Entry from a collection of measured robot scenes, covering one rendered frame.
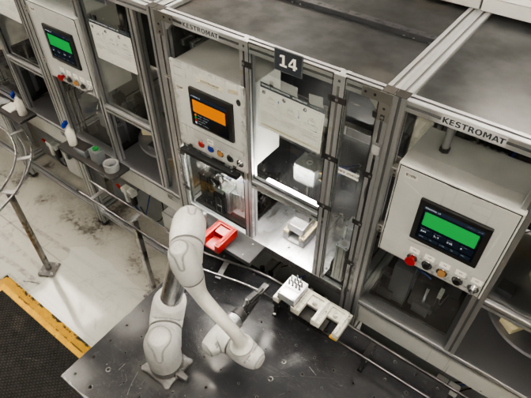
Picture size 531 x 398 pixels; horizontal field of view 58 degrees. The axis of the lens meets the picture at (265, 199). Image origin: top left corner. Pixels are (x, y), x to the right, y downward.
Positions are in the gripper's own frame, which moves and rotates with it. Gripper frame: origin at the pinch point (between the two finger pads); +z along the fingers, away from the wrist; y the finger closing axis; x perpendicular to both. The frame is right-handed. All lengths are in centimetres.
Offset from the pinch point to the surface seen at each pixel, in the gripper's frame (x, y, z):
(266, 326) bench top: -7.2, -19.7, -6.1
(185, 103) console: 59, 74, 19
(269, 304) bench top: -0.3, -19.7, 5.2
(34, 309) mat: 151, -87, -60
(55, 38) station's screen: 150, 80, 17
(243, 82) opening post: 25, 97, 21
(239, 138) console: 27, 69, 19
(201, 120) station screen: 48, 71, 17
